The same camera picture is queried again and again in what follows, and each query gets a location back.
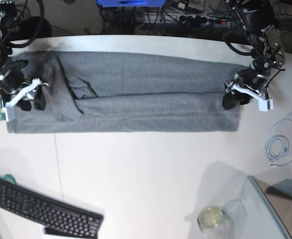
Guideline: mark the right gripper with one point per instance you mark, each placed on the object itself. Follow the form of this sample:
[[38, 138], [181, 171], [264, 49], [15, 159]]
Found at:
[[18, 92]]

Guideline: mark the black computer keyboard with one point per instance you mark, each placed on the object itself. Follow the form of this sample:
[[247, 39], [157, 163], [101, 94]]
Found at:
[[54, 215]]

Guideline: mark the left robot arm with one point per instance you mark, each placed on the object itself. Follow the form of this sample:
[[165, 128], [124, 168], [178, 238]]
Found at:
[[255, 20]]

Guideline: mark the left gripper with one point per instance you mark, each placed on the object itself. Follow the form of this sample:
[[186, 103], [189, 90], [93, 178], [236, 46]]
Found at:
[[246, 85]]

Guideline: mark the green tape roll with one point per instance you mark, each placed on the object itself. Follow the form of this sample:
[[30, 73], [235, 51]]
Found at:
[[9, 178]]

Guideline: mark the power strip with red light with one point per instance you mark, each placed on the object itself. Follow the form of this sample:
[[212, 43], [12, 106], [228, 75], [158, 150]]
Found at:
[[199, 21]]

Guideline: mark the clear plastic box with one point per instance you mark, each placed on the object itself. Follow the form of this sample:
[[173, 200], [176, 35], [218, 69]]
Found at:
[[256, 210]]

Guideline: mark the blue box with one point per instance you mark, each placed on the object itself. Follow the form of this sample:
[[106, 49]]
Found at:
[[131, 3]]

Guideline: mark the clear glass jar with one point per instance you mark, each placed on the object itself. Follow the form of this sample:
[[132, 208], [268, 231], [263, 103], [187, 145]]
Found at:
[[214, 223]]

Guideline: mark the grey t-shirt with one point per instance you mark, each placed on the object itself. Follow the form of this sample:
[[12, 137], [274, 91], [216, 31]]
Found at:
[[126, 92]]

